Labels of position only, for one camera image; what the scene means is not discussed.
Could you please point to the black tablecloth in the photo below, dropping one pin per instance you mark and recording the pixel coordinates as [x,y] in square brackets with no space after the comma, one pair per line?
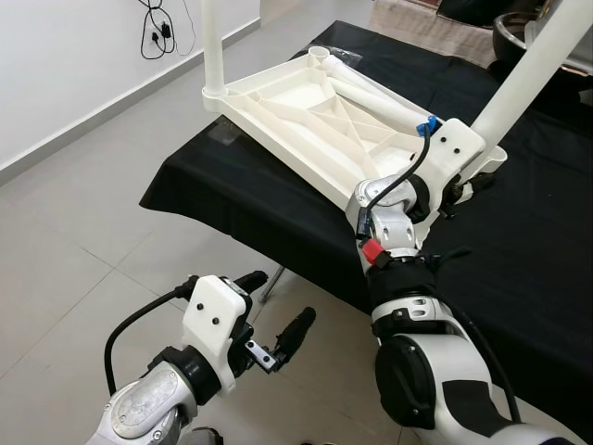
[278,213]

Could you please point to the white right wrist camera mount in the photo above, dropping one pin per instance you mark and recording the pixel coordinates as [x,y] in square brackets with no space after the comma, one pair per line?
[454,148]

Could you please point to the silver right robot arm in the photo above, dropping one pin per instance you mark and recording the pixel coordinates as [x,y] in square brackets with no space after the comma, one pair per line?
[435,371]

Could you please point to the beige textured cloth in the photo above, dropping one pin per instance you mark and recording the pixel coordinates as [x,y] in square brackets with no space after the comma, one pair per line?
[417,28]

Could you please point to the grey robot left foot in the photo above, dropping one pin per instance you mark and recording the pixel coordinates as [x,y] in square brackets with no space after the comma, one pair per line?
[206,438]

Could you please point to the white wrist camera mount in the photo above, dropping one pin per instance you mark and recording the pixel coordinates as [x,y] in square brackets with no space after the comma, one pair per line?
[215,324]
[454,148]

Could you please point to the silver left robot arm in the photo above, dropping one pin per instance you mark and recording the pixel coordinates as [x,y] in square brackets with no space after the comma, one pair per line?
[139,417]

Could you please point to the metal folding table leg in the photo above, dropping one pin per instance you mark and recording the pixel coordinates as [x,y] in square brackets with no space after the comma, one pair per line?
[271,284]

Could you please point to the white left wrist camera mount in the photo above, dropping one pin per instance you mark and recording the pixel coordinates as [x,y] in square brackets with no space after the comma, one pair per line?
[215,324]

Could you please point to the black round pan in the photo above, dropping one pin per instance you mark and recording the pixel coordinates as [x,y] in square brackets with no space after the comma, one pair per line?
[510,42]

